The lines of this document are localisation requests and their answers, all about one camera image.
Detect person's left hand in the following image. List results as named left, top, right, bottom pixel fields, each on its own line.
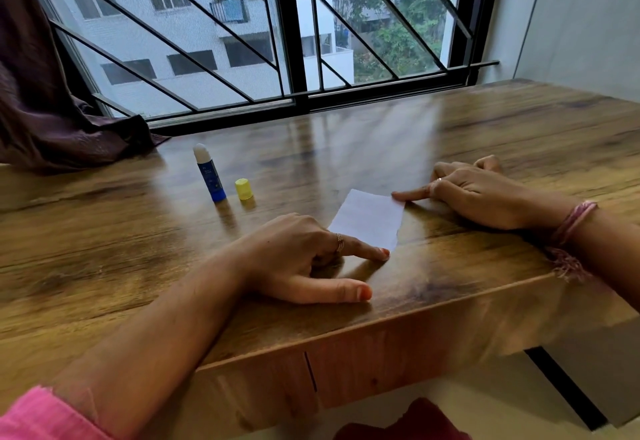
left=235, top=212, right=391, bottom=305

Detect person's right hand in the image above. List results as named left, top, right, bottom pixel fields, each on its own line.
left=391, top=155, right=571, bottom=231

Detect white paper piece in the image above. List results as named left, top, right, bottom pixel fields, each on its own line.
left=328, top=188, right=406, bottom=251

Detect blue glue stick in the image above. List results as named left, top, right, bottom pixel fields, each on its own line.
left=193, top=142, right=227, bottom=203

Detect person's left forearm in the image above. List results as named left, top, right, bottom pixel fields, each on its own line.
left=49, top=259, right=251, bottom=440

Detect black metal window grille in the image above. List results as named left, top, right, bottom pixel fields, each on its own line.
left=37, top=0, right=500, bottom=118

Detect green trees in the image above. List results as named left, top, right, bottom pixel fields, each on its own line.
left=329, top=0, right=456, bottom=83

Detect black table leg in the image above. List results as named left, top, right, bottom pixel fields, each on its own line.
left=525, top=347, right=609, bottom=431

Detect maroon garment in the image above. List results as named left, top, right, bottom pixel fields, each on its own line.
left=333, top=397, right=473, bottom=440

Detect white apartment building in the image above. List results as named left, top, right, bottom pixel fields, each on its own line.
left=29, top=0, right=356, bottom=118

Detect purple curtain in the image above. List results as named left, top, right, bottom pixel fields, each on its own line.
left=0, top=0, right=169, bottom=173

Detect pink sleeve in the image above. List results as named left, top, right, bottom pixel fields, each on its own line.
left=0, top=387, right=113, bottom=440

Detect pink thread bracelet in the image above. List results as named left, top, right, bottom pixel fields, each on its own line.
left=547, top=200, right=599, bottom=283

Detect black window frame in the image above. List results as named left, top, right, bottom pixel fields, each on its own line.
left=15, top=0, right=506, bottom=135

